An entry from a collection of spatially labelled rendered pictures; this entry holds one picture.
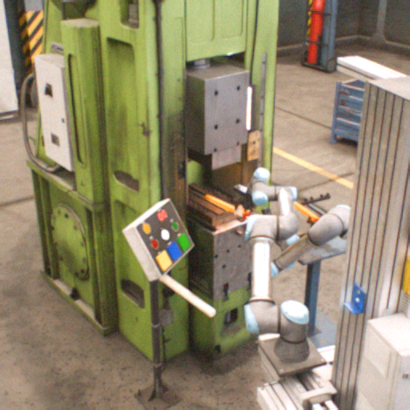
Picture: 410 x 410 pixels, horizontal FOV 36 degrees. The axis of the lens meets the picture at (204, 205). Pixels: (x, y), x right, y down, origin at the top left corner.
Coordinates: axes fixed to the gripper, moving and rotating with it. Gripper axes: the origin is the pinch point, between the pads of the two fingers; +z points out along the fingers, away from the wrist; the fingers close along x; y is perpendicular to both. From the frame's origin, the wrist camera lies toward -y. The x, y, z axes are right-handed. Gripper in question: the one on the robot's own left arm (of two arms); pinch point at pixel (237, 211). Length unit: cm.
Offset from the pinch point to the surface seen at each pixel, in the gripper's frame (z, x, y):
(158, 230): -13, -58, 1
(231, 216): 9.7, 1.7, -3.2
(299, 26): 314, 633, -459
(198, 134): -33.0, -17.3, -33.3
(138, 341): 101, -45, 10
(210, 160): -22.2, -12.3, -22.9
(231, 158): -21.8, 0.8, -20.7
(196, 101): -48, -17, -43
